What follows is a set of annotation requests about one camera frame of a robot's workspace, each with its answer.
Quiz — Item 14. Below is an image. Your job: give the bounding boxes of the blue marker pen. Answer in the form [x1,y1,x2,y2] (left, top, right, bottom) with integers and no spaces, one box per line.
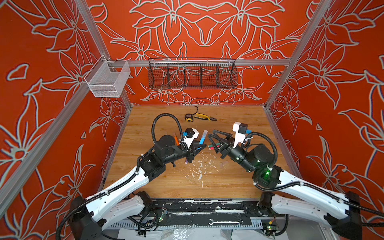
[199,130,208,145]

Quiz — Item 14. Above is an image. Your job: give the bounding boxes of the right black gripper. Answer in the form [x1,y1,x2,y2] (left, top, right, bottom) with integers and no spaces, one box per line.
[210,129,260,175]

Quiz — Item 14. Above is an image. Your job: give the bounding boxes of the black wire wall basket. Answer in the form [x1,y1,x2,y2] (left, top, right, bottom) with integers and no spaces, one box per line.
[148,57,239,90]

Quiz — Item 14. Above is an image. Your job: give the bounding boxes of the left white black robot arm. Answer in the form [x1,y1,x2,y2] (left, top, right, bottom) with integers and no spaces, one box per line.
[55,113,206,240]

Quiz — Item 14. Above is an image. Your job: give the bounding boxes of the yellow black tape measure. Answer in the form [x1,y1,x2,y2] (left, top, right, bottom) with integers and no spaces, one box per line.
[185,114,194,122]

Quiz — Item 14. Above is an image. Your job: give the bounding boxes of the clear plastic wall bin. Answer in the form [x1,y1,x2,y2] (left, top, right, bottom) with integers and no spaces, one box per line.
[85,56,131,98]

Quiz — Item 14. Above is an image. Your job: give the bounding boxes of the silver wrench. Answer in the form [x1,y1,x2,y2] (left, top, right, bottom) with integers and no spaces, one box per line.
[209,219,244,226]

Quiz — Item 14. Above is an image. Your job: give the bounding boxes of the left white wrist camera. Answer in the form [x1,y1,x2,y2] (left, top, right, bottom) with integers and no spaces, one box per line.
[180,128,199,151]

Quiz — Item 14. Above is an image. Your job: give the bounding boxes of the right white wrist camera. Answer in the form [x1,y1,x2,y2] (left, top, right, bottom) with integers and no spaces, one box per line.
[233,122,248,148]

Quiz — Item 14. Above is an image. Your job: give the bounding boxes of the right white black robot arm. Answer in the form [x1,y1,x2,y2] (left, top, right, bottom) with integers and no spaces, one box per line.
[208,130,384,240]

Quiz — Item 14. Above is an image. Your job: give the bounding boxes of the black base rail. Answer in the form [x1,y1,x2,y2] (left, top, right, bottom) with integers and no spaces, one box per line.
[133,199,268,226]

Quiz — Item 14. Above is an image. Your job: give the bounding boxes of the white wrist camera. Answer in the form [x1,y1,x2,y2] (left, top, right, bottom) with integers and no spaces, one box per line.
[180,128,199,151]
[233,122,248,148]

